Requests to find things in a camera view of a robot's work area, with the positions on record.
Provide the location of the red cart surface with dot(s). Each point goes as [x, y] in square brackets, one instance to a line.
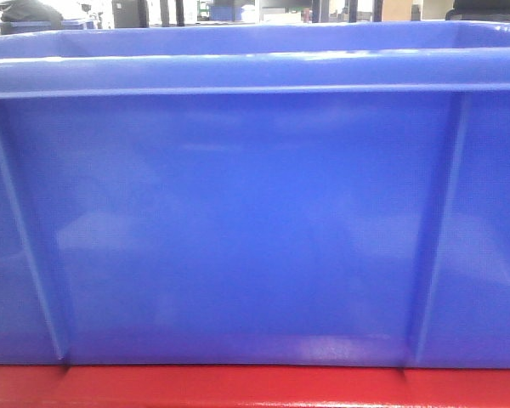
[249, 386]

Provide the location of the large blue plastic bin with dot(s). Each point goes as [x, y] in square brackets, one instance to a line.
[333, 195]

